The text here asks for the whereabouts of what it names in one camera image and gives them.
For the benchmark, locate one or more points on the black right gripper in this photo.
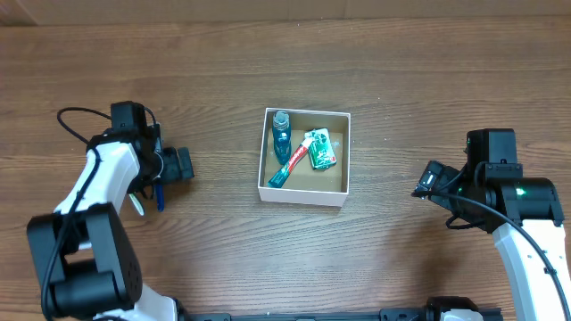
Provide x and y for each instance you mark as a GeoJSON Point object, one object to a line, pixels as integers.
{"type": "Point", "coordinates": [440, 192]}

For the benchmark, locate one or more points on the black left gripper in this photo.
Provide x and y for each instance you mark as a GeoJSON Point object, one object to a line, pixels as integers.
{"type": "Point", "coordinates": [181, 165]}

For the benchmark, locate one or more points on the blue disposable razor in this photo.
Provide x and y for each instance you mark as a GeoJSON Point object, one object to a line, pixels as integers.
{"type": "Point", "coordinates": [159, 195]}

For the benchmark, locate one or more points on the green toothbrush with cap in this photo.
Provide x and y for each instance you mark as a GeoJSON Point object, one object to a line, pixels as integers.
{"type": "Point", "coordinates": [137, 204]}

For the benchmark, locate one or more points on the Colgate toothpaste tube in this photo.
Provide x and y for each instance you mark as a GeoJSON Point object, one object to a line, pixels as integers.
{"type": "Point", "coordinates": [278, 180]}

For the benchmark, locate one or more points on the teal Listerine mouthwash bottle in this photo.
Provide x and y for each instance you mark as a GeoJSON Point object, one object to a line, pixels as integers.
{"type": "Point", "coordinates": [281, 131]}

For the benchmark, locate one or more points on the green Dettol soap bar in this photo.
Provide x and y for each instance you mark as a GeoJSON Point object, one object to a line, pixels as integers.
{"type": "Point", "coordinates": [321, 151]}

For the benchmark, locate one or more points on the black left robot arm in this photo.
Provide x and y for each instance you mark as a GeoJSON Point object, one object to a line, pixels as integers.
{"type": "Point", "coordinates": [85, 263]}

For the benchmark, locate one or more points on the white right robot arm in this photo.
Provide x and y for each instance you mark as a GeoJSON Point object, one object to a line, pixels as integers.
{"type": "Point", "coordinates": [524, 217]}

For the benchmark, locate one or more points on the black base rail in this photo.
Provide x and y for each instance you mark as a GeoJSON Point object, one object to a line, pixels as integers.
{"type": "Point", "coordinates": [436, 309]}

